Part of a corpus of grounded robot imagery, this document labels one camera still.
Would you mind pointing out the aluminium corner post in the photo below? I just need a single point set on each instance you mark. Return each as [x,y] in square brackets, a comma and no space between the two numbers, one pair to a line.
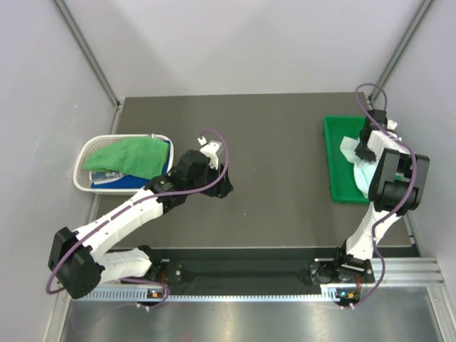
[89,56]
[406,38]

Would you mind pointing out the aluminium frame rail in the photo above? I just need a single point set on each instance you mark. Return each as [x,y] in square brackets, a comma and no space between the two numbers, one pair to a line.
[411,272]

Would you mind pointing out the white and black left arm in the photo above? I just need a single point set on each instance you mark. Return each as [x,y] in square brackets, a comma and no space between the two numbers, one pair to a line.
[83,259]

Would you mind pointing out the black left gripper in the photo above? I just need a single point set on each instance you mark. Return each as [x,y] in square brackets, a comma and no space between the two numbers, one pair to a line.
[221,189]

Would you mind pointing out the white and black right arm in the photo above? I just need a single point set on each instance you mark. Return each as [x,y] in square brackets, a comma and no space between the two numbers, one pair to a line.
[389,176]

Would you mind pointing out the grey slotted cable duct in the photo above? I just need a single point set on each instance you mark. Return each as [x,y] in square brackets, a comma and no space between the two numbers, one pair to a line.
[144,294]

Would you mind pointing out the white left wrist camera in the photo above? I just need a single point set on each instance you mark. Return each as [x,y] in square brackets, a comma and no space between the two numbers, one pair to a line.
[213,150]

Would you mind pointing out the green towel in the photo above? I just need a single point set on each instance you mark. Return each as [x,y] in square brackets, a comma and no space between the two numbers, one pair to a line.
[142,157]

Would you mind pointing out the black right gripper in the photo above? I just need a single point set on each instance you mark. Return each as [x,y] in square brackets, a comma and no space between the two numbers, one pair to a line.
[368,157]

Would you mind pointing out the pale mint towel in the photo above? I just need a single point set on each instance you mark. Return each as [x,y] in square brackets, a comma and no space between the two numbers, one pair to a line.
[363,171]

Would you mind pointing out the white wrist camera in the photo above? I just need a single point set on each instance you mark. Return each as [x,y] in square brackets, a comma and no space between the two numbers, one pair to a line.
[213,150]
[391,125]

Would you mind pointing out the white plastic basket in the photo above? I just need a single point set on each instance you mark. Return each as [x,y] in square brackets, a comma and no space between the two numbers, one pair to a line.
[83,178]

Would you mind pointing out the green plastic bin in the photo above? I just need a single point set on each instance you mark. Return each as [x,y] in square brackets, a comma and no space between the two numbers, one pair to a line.
[342,184]

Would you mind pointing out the left aluminium corner post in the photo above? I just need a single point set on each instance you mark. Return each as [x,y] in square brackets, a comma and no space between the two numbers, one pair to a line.
[89,56]

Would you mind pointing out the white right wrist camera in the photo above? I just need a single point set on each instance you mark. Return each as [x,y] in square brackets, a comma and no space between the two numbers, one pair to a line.
[391,125]

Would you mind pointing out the right aluminium corner post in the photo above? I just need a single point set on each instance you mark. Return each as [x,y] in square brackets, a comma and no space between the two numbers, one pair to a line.
[406,38]

